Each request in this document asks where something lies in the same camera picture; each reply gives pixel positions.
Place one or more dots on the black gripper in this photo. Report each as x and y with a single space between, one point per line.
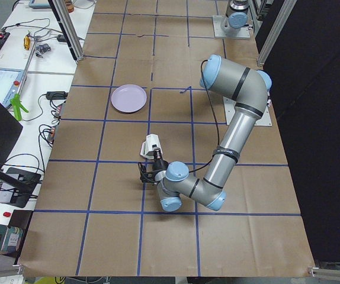
158 164

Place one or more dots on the white faceted cup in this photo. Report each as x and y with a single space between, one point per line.
149 146

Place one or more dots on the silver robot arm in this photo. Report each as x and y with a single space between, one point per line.
250 90
236 15

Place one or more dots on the lavender plate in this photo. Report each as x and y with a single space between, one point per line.
129 98

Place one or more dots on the black power adapter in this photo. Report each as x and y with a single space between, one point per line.
56 95

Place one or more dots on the green grabber stick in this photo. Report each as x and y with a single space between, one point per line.
15 101

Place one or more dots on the teach pendant tablet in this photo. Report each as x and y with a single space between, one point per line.
9 79

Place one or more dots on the yellow tool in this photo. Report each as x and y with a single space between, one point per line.
26 42

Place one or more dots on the aluminium frame post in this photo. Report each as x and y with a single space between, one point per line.
65 23

